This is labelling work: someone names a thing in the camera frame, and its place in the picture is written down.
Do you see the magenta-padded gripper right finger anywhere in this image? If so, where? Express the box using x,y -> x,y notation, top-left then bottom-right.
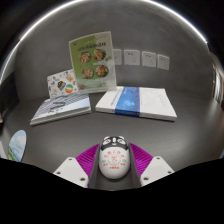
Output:
127,142 -> 175,188

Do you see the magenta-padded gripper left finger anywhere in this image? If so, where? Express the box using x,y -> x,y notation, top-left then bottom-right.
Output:
53,143 -> 102,189

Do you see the white panda-face computer mouse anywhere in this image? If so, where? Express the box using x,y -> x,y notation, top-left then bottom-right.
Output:
98,135 -> 131,180

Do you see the round landscape-print mouse pad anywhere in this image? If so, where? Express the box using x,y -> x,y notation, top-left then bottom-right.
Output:
7,129 -> 27,163

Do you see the grey building-cover book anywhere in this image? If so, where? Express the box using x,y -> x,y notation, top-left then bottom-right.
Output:
29,92 -> 92,127

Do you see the white book with blue band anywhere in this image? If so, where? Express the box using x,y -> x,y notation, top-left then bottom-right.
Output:
95,85 -> 178,122

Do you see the white sticker-print card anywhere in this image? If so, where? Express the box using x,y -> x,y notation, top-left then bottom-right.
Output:
46,68 -> 80,99

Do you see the green food poster sign stand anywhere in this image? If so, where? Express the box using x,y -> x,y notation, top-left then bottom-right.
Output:
68,31 -> 118,94

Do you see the white ceiling light strip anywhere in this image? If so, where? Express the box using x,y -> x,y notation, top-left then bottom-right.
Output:
0,0 -> 208,84

